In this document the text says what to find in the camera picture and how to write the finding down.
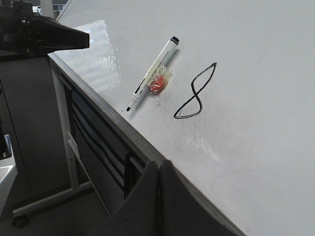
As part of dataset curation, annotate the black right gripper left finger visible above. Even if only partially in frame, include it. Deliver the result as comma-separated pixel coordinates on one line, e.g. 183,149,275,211
112,161,159,236

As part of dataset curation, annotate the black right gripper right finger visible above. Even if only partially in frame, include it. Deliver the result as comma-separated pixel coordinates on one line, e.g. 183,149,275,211
159,160,212,236

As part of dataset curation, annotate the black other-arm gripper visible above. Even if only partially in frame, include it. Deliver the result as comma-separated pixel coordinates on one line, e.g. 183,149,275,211
0,0,90,57

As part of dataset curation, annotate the red magnet taped to marker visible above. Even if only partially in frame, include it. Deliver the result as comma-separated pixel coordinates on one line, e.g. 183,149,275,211
147,65,173,95

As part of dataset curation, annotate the white black whiteboard marker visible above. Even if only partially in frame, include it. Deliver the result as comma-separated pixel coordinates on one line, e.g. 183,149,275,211
126,36,179,112

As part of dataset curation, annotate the black caster wheel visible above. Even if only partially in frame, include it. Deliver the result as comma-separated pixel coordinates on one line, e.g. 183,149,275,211
11,215,29,228

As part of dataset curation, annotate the grey whiteboard stand frame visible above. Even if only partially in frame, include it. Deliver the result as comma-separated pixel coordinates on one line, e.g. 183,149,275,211
13,59,111,218

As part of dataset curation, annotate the white whiteboard with metal frame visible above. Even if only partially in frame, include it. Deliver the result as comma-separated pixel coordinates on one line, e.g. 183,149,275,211
57,0,315,236

